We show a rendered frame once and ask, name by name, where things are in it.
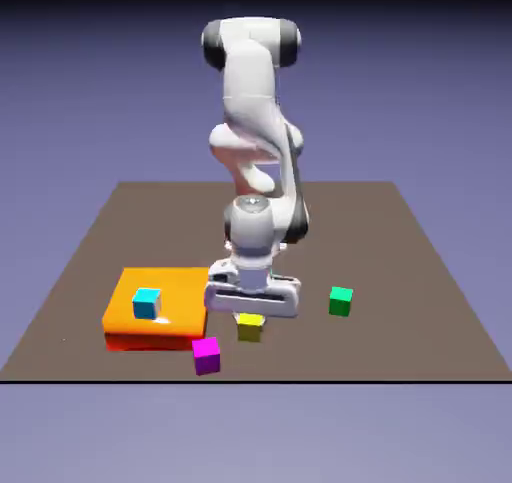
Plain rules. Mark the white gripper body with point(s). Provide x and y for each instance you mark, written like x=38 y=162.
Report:
x=280 y=303

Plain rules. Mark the small yellow cube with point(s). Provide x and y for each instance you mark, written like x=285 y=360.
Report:
x=249 y=329

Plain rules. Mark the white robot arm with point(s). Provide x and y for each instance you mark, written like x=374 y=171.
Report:
x=250 y=91

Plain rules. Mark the small green cube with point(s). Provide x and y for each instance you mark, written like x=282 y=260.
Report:
x=340 y=301

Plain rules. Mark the small magenta cube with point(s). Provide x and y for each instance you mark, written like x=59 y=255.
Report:
x=206 y=356

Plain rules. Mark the small cyan cube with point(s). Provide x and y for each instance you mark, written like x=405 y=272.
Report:
x=146 y=303

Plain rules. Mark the large orange box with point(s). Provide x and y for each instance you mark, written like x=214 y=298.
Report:
x=176 y=295

